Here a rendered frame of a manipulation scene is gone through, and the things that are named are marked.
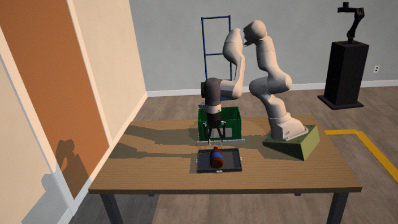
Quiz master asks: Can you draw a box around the brown bottle with blue label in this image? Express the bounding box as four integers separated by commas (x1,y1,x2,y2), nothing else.
210,147,223,169

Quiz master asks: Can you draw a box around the green plastic crate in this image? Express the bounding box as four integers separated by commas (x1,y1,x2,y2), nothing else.
198,106,241,141

